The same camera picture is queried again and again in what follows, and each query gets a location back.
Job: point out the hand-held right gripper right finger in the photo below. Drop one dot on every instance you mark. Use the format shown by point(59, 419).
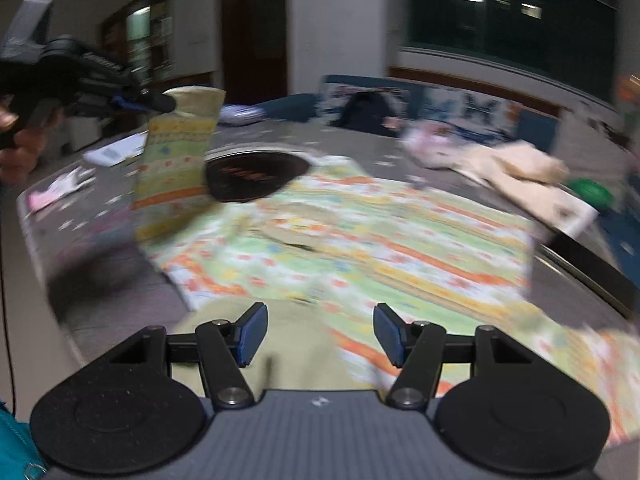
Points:
point(387, 332)

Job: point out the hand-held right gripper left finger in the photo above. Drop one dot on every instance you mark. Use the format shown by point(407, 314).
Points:
point(252, 332)

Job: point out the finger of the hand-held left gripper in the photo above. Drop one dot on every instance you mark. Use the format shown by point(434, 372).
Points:
point(150, 101)

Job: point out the green yellow patterned child's jacket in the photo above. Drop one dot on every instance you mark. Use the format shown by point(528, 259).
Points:
point(350, 240)

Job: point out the person's left hand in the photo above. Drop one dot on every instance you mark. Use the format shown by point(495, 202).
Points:
point(25, 152)

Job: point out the white printed paper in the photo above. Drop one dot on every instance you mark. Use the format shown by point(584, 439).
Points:
point(117, 150)

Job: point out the wooden bookshelf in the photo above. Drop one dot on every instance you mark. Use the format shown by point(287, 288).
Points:
point(140, 35)

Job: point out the pink white cloth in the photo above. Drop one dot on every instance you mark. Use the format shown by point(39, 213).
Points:
point(60, 190)

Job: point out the dark wooden door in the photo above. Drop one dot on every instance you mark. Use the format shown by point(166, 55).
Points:
point(255, 25)

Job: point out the blue sofa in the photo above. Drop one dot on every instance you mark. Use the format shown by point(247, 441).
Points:
point(295, 105)

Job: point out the small butterfly print cushion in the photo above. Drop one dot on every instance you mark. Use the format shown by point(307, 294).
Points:
point(332, 97)

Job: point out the pink plastic bag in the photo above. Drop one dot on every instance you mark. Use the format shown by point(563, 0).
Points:
point(435, 145)

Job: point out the black smartphone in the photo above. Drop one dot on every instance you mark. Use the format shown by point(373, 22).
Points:
point(595, 275)

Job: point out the black backpack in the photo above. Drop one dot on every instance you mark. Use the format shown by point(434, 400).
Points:
point(365, 112)

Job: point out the cream sweater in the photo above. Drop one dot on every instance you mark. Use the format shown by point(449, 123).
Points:
point(520, 162)

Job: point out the white paper sheet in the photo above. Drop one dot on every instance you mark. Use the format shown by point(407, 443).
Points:
point(565, 210)

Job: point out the large butterfly print cushion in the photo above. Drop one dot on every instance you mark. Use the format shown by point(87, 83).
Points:
point(475, 110)

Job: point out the green plastic bowl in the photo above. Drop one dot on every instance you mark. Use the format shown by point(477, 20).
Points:
point(592, 192)

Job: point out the teal jacket sleeve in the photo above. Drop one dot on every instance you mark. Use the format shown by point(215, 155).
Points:
point(15, 440)

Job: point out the green framed window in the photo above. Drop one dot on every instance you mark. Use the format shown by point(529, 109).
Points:
point(510, 10)

